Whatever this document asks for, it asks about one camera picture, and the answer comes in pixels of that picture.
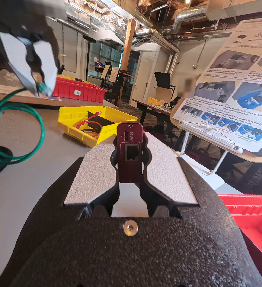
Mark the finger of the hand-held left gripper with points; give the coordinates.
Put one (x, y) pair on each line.
(16, 58)
(49, 67)

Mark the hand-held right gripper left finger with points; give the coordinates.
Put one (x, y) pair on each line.
(92, 174)

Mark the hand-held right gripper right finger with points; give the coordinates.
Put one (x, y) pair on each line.
(166, 174)

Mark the red ethernet adapter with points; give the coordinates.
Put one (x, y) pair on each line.
(129, 172)

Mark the yellow plastic bin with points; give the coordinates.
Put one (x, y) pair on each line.
(77, 118)

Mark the red plastic bin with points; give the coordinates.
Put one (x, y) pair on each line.
(256, 215)

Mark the plywood workbench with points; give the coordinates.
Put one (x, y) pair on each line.
(1, 87)

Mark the red bag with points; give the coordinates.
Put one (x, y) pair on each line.
(198, 155)

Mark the red ribbed tote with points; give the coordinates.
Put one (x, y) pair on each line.
(81, 92)

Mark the black floor lamp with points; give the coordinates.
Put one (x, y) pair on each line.
(88, 40)

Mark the black bin divider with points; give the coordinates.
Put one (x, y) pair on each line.
(104, 121)

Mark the black chair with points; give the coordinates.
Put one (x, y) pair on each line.
(113, 74)

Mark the wooden table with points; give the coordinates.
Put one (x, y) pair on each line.
(149, 105)

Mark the small yellow parts bin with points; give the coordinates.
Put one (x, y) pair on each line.
(154, 101)

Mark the black board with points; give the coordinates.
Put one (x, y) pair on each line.
(163, 79)

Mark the white door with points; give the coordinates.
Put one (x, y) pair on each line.
(145, 76)

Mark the silver air duct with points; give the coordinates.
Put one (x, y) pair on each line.
(184, 15)
(122, 29)

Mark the wooden post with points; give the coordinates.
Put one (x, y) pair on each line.
(128, 40)

